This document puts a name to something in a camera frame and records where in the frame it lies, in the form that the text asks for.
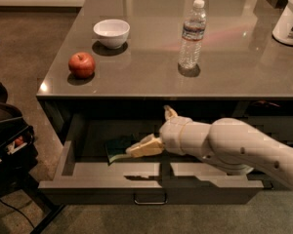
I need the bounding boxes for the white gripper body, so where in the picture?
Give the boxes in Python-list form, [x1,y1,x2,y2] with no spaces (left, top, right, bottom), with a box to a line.
[159,116,191,155]

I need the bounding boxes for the dark lower side drawers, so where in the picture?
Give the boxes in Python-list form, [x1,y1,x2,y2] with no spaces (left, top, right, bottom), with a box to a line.
[231,100,293,147]

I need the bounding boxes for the black floor cable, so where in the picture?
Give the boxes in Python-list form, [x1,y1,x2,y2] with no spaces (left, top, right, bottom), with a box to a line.
[0,196,36,229]

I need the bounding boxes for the green and yellow sponge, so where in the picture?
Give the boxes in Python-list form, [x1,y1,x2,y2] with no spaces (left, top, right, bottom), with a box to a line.
[105,135,136,164]

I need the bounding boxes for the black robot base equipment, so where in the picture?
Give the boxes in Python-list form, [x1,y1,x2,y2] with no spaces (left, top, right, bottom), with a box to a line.
[0,83,64,234]

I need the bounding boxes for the metal drawer handle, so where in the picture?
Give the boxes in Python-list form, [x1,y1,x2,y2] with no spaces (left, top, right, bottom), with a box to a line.
[133,193,168,206]

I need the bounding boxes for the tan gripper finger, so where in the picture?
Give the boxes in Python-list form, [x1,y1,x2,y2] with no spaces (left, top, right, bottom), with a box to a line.
[126,134,164,158]
[164,105,178,121]

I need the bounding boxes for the clear plastic water bottle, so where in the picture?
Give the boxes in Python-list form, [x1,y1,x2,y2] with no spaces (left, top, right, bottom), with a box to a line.
[179,0,207,70]

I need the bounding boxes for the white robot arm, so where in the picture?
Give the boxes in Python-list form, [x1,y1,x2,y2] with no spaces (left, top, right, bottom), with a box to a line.
[126,105,293,191]

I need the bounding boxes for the grey open top drawer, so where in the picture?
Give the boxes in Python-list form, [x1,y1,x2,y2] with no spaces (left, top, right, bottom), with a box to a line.
[39,115,264,205]

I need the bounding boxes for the red apple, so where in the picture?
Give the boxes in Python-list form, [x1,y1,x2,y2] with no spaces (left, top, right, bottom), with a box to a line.
[68,52,96,79]

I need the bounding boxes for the white plastic canister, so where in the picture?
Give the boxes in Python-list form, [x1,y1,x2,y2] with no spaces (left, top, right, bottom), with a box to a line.
[272,0,293,47]

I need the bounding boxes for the white ceramic bowl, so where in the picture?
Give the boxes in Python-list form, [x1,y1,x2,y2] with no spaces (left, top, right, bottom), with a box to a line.
[93,19,130,49]

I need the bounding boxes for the grey counter cabinet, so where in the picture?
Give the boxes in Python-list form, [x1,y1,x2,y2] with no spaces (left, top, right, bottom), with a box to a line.
[37,0,293,139]

